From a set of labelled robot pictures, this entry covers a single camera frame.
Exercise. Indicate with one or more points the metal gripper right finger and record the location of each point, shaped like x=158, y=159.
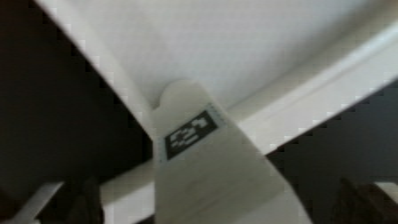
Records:
x=366, y=203

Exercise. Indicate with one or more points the white desk top tray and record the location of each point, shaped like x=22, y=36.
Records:
x=231, y=43

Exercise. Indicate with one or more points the white front guide rail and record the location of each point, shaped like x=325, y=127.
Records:
x=277, y=114

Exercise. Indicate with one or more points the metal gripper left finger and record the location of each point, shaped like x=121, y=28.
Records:
x=62, y=204

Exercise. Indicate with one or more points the white leg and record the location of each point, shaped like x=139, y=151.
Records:
x=219, y=186

